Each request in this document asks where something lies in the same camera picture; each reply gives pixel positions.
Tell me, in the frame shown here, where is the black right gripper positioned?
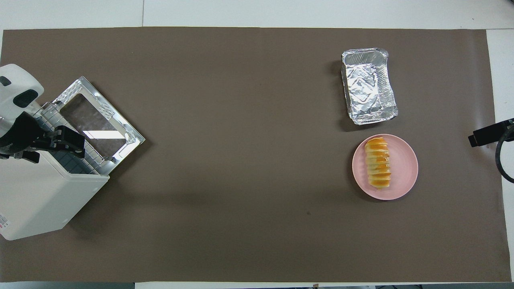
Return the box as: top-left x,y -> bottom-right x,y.
468,118 -> 514,148

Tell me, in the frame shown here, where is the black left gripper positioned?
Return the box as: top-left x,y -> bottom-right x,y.
0,113 -> 86,163

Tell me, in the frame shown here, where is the sliced golden bread loaf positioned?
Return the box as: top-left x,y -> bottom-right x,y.
364,136 -> 392,189

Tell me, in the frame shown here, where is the aluminium foil tray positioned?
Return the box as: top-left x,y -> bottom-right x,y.
341,48 -> 399,126

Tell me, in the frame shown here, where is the white toaster oven body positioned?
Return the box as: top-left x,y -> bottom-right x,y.
0,100 -> 110,241

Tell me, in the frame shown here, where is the glass oven door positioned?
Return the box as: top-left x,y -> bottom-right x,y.
51,76 -> 146,175

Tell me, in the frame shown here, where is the pink round plate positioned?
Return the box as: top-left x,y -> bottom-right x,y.
352,134 -> 419,201

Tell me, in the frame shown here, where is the brown table mat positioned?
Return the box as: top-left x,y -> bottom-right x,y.
0,26 -> 513,283

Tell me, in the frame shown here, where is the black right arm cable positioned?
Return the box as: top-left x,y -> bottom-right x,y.
495,134 -> 514,184

